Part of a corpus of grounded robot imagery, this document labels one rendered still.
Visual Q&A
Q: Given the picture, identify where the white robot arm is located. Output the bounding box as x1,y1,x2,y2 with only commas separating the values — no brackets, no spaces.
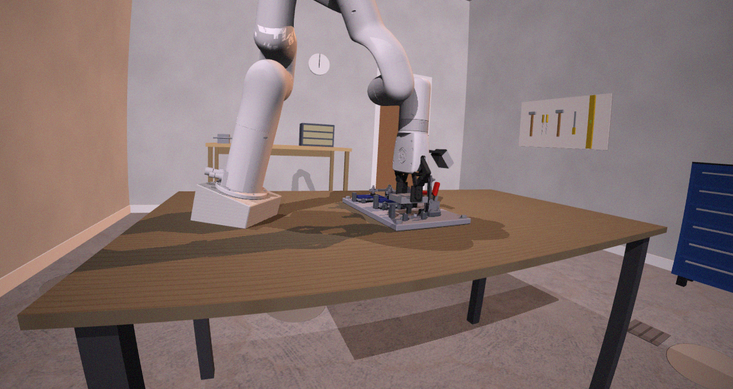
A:
204,0,431,200

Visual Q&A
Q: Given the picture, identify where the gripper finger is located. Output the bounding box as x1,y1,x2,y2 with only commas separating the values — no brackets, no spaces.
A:
395,171,408,194
410,156,431,202

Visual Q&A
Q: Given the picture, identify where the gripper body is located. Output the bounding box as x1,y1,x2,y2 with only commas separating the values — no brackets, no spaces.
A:
392,131,429,174

